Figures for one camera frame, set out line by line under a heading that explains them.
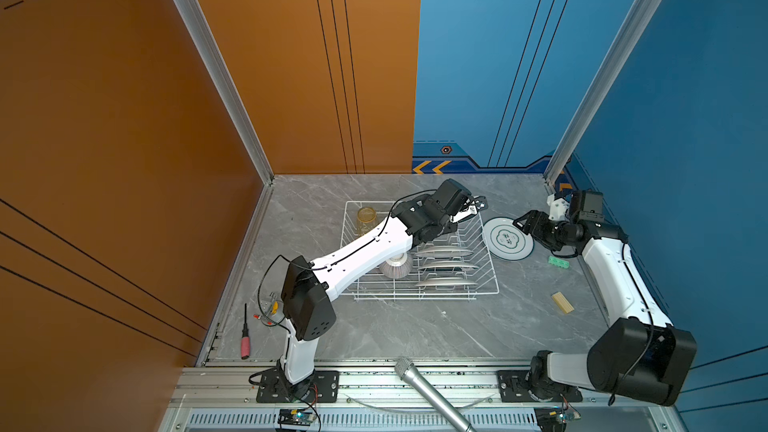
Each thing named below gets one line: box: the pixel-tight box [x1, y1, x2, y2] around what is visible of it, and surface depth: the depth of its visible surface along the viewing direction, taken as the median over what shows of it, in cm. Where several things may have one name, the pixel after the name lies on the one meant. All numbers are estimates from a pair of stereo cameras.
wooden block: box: [552, 291, 575, 314], surface depth 88 cm
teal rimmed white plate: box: [482, 217, 534, 261], surface depth 101 cm
